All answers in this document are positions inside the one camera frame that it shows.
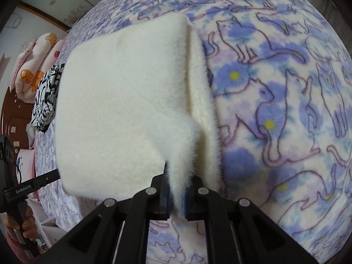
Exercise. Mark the small white and pink pillow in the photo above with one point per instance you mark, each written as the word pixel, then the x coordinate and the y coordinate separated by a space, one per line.
pixel 24 165

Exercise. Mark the pink bedsheet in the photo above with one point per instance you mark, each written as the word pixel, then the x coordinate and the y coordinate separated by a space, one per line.
pixel 33 137

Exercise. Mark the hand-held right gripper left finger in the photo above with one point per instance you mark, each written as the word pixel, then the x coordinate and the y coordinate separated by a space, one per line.
pixel 165 200

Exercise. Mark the black and white printed garment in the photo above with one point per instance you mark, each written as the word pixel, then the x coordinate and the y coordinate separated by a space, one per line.
pixel 45 101

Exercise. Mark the purple cat-print blanket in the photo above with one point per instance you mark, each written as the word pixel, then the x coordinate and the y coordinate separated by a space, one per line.
pixel 275 88

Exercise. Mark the brown wooden headboard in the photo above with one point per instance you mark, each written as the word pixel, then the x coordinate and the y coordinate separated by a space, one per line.
pixel 13 115

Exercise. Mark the person's left hand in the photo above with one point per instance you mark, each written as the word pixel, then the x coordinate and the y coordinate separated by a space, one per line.
pixel 29 222

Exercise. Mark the floral wardrobe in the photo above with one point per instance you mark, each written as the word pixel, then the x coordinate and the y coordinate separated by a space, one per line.
pixel 74 0

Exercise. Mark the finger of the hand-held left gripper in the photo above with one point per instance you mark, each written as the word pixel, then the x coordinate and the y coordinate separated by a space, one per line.
pixel 33 183

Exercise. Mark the cream fuzzy cardigan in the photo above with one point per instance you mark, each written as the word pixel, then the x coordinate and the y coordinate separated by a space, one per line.
pixel 123 101

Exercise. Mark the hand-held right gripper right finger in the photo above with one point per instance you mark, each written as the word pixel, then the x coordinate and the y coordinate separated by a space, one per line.
pixel 187 205

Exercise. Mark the person's left forearm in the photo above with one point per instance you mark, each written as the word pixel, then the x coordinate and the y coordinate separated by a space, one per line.
pixel 16 250

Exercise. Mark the rolled pink bear-print quilt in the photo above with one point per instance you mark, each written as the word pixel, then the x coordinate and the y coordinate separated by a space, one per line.
pixel 35 60

